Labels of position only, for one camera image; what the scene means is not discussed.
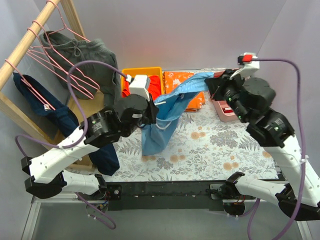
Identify pink wire hanger with navy shorts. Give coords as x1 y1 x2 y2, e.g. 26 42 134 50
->
5 59 56 111

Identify yellow plastic tray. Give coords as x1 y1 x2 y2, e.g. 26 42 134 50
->
122 66 165 95

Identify navy blue shorts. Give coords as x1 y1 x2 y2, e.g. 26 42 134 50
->
13 72 120 176

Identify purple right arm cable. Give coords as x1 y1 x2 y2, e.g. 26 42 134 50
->
246 57 310 240

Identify pink wire hanger with grey shorts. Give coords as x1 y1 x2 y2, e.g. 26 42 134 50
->
45 0 101 90

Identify orange bleached denim shorts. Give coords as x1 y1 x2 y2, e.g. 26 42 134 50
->
163 71 206 112

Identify light blue shorts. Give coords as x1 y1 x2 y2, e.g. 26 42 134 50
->
141 72 214 156

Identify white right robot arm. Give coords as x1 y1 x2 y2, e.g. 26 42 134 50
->
205 70 320 221

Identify floral table mat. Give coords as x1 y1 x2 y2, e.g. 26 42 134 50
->
104 92 278 182

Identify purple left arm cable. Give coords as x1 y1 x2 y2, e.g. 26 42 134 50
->
14 60 130 230

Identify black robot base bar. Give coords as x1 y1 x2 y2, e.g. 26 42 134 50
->
107 180 224 211

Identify pink compartment organizer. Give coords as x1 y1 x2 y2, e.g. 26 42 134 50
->
210 68 239 123

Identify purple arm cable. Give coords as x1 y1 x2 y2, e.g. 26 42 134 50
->
246 57 310 240
14 60 130 230

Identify red white item in organizer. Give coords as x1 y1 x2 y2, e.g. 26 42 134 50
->
223 107 234 114

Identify bright orange shorts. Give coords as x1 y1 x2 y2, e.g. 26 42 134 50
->
121 75 162 101

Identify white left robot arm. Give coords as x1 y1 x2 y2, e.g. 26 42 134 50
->
21 94 159 200

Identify grey sweat shorts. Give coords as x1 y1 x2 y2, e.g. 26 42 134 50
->
38 30 121 107

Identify wooden clothes rack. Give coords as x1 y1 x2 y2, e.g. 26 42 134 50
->
0 0 85 144

